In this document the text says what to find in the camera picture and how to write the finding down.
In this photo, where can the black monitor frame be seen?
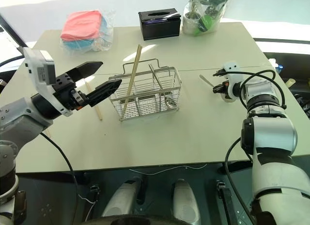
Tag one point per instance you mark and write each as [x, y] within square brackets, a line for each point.
[12, 29]

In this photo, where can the white plastic bottle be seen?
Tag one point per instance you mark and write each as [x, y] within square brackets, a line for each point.
[274, 65]

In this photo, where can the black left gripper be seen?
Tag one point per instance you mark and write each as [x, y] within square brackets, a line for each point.
[67, 94]

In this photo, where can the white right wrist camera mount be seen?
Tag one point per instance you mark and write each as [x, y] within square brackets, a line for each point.
[233, 77]

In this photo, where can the blue cloth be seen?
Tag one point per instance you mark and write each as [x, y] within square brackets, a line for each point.
[80, 44]

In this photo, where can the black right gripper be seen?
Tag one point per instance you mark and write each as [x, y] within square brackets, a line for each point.
[227, 85]

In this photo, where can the black tissue box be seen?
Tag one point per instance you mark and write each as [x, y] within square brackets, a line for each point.
[159, 26]

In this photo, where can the black table clamp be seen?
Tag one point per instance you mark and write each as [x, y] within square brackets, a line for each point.
[95, 192]
[224, 196]

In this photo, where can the pink cloth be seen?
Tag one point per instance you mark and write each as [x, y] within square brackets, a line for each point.
[80, 24]

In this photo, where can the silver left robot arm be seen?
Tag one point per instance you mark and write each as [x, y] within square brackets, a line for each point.
[17, 116]

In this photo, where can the white rounded leg shell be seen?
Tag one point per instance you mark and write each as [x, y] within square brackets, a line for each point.
[121, 200]
[185, 203]

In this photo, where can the dark crate with clutter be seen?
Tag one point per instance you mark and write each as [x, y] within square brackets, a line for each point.
[300, 94]

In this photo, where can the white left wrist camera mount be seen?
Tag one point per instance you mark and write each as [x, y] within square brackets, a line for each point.
[31, 63]

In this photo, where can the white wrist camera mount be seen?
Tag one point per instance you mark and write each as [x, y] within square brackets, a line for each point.
[31, 63]
[233, 77]

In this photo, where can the green plant in clear wrap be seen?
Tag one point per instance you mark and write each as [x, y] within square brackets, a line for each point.
[210, 7]

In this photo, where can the wooden chopstick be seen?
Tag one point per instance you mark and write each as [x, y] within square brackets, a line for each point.
[98, 113]
[133, 75]

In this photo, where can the metal spoon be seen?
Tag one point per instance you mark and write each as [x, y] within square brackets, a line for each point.
[156, 78]
[206, 80]

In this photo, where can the clear plastic bag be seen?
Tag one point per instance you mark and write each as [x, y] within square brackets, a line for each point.
[104, 36]

